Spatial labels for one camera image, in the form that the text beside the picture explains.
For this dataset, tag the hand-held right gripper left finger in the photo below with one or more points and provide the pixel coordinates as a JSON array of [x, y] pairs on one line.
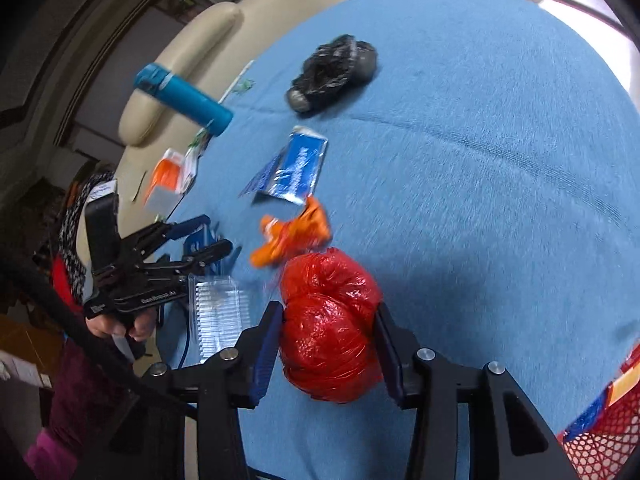
[[265, 360]]

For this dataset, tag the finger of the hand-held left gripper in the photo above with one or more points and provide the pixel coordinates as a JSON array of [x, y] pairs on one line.
[[192, 222], [210, 250]]

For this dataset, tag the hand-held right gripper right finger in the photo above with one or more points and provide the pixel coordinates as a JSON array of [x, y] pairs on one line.
[[387, 355]]

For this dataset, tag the clear plastic tray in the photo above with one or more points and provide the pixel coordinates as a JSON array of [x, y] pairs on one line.
[[220, 315]]

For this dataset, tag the red plastic bag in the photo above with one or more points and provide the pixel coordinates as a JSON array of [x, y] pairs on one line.
[[325, 320]]

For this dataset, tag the orange wrapper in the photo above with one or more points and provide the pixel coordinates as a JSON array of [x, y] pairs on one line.
[[295, 235]]

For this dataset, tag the black plastic bag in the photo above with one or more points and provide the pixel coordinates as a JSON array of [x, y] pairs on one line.
[[332, 72]]

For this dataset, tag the red plastic basket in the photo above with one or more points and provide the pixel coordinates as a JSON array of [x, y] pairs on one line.
[[605, 445]]

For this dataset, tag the person's left forearm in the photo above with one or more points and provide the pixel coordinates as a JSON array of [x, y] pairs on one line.
[[85, 395]]

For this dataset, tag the person's left hand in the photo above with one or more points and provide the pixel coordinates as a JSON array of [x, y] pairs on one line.
[[102, 327]]

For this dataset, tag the black white patterned cloth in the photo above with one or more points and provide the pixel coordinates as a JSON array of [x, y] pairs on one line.
[[75, 225]]

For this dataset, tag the orange white carton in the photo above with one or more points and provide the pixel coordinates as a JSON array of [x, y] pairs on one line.
[[167, 180]]

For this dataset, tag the blue foil packet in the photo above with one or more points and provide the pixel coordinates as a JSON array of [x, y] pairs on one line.
[[297, 170]]

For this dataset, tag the blue water bottle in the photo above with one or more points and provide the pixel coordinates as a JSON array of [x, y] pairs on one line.
[[185, 97]]

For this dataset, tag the green candy wrapper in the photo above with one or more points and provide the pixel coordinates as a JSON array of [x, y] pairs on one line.
[[245, 87]]

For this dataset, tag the cream leather sofa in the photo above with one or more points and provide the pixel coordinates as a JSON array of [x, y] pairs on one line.
[[200, 50]]

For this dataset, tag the blue cloth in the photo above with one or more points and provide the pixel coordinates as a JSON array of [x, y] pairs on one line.
[[475, 185]]

